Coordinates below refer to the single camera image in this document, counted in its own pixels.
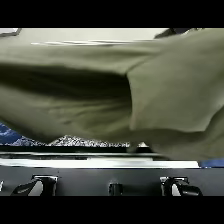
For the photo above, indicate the olive green garment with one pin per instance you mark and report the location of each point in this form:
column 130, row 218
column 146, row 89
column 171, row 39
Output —
column 100, row 86

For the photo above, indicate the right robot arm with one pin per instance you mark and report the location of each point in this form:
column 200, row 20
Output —
column 186, row 189

